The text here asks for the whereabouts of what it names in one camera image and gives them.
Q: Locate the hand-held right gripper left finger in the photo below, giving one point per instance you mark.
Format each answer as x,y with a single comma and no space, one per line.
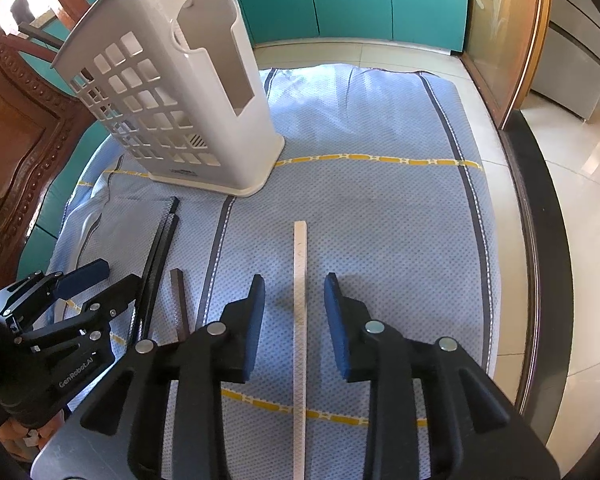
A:
252,322

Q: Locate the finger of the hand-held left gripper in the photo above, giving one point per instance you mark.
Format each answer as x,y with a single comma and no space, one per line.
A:
115,297
82,277

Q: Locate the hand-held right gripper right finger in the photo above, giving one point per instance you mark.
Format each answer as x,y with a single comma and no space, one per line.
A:
341,330

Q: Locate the cream chopstick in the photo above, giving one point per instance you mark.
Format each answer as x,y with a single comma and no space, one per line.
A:
300,280

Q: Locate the dark reddish brown chopstick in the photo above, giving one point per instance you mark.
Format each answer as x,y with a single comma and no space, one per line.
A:
179,300

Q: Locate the black chopstick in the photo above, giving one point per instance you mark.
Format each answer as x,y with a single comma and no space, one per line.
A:
166,242
172,205

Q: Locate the white plastic utensil holder basket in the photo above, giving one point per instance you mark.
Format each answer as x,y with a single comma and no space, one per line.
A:
220,125

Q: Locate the light blue striped cloth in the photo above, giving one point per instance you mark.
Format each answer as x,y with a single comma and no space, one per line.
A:
380,220

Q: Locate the carved wooden chair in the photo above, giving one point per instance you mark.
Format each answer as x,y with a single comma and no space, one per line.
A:
15,110

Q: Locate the black door threshold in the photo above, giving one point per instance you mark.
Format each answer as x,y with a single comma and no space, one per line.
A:
545,260

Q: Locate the teal lower kitchen cabinet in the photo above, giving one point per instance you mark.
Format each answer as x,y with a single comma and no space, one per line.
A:
340,0

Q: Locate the wooden framed glass door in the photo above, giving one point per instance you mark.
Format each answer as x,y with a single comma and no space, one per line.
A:
505,35

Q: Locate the grey refrigerator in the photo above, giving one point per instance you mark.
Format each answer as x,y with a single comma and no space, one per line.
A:
580,50

